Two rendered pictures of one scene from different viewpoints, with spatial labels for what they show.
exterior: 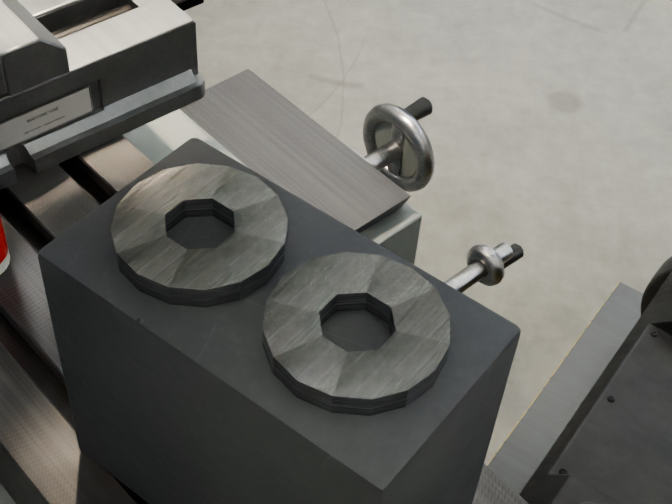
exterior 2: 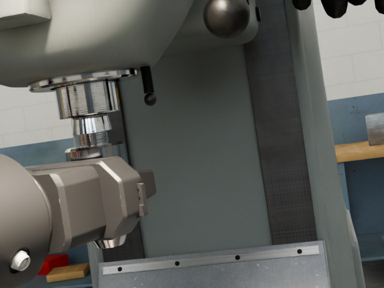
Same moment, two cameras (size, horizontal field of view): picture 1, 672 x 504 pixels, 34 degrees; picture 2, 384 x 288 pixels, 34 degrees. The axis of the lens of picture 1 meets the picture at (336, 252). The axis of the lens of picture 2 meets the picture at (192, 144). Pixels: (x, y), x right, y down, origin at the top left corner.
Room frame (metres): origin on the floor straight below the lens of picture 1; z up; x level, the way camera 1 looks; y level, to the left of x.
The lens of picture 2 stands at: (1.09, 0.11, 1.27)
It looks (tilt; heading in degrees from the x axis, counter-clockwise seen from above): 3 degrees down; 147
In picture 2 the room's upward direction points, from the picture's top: 8 degrees counter-clockwise
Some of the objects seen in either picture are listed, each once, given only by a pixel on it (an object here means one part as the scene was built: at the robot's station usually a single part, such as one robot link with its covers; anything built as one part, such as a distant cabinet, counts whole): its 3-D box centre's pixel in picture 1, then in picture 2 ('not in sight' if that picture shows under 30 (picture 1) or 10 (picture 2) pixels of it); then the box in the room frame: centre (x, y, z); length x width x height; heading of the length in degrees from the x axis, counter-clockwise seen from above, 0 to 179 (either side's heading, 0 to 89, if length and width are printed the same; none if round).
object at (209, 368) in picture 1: (274, 389); not in sight; (0.36, 0.03, 1.02); 0.22 x 0.12 x 0.20; 56
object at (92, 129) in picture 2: not in sight; (83, 74); (0.64, 0.31, 1.31); 0.03 x 0.03 x 0.11
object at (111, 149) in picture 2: not in sight; (95, 151); (0.64, 0.31, 1.25); 0.05 x 0.05 x 0.01
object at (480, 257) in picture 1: (463, 280); not in sight; (0.92, -0.16, 0.50); 0.22 x 0.06 x 0.06; 135
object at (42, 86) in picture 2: not in sight; (84, 79); (0.64, 0.31, 1.31); 0.09 x 0.09 x 0.01
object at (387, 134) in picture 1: (377, 160); not in sight; (0.99, -0.04, 0.62); 0.16 x 0.12 x 0.12; 135
